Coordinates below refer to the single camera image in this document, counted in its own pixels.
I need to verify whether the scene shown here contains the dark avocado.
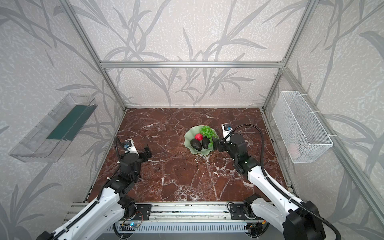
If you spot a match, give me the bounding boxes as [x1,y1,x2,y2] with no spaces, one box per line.
[190,139,203,151]
[202,137,211,149]

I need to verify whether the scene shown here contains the green grape bunch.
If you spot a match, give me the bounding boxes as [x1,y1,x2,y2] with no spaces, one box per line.
[200,126,219,147]

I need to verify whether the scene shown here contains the red fake fruit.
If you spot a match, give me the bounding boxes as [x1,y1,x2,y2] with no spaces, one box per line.
[195,133,204,141]

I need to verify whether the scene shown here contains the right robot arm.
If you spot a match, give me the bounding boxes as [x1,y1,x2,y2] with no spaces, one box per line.
[213,134,342,240]

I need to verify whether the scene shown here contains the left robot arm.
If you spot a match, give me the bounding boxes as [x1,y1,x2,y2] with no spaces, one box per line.
[37,145,152,240]

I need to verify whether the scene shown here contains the green scalloped fruit bowl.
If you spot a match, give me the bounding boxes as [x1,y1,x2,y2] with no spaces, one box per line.
[185,126,219,156]

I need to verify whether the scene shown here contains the pink item in basket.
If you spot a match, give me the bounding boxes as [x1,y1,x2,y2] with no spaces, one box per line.
[288,143,301,161]

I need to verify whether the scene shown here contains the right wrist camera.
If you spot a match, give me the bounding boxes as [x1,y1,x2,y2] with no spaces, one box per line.
[222,123,233,143]

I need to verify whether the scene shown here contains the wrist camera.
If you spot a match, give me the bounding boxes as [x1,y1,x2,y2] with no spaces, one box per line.
[222,123,233,143]
[123,139,139,155]

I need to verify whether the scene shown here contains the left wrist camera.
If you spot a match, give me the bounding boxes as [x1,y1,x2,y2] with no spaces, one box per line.
[123,139,139,155]

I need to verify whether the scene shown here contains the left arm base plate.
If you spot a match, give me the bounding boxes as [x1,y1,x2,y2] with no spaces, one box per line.
[123,204,152,221]

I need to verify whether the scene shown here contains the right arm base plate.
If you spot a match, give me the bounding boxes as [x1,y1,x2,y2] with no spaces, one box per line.
[227,202,257,220]

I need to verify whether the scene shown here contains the aluminium front rail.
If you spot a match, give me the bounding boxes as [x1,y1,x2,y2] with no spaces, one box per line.
[66,202,265,223]

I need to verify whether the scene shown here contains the white wire mesh basket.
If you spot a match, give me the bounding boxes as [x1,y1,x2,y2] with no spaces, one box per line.
[272,91,334,164]

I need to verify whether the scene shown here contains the clear plastic wall bin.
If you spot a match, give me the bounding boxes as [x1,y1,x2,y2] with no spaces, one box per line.
[9,94,98,163]

